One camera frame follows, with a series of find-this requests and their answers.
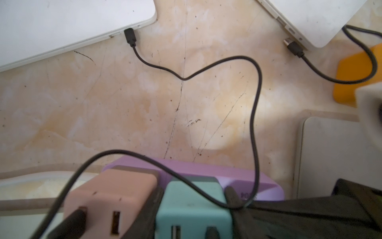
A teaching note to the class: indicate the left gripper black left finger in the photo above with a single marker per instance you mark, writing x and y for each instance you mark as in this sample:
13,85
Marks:
143,226

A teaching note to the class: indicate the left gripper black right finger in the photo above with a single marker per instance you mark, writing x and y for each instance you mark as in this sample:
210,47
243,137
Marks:
244,226

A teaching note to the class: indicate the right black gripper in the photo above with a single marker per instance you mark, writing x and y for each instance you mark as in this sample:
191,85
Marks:
352,211

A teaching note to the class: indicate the teal charger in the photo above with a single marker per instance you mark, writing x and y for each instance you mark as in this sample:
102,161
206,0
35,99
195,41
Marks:
185,214

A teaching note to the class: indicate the pink charger adapter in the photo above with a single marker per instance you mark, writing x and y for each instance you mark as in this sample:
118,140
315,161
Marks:
112,200

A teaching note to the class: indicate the silver apple laptop front right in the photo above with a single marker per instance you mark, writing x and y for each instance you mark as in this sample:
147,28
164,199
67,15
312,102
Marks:
331,149

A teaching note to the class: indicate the silver laptop front left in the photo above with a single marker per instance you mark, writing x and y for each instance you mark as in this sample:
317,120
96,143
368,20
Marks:
21,217

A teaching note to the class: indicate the white laptop back right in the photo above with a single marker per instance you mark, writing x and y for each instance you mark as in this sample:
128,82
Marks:
313,23

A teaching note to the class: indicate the white laptop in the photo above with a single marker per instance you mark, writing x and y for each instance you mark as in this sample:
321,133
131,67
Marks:
313,23
36,30

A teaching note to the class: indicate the white laptop back left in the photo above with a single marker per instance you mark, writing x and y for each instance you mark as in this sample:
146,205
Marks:
36,30

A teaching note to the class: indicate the purple power strip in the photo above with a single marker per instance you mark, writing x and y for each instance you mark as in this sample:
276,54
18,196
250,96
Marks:
240,179

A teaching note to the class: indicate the orange power strip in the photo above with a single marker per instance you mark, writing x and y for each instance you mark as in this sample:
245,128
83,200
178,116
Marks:
353,68

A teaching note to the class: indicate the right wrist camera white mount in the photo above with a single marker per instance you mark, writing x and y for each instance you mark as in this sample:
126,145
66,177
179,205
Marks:
369,105

